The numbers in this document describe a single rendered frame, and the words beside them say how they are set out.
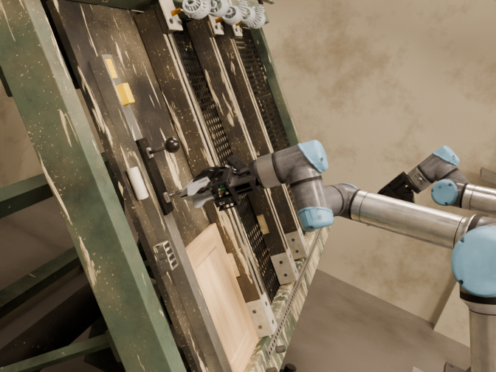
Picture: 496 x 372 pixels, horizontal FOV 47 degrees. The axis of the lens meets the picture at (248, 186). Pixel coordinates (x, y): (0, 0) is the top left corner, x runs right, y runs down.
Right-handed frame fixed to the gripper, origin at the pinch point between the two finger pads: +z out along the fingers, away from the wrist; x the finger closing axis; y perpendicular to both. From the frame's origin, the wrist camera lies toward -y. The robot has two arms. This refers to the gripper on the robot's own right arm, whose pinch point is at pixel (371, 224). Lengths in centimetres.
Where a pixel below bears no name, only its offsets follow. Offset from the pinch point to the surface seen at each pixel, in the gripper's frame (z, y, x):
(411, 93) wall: -14, 40, -264
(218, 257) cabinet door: 32, 23, 37
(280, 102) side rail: 28, 75, -116
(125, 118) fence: 9, 62, 70
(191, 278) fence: 27, 22, 64
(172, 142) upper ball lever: 3, 49, 72
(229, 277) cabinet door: 35, 17, 35
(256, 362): 42, -8, 42
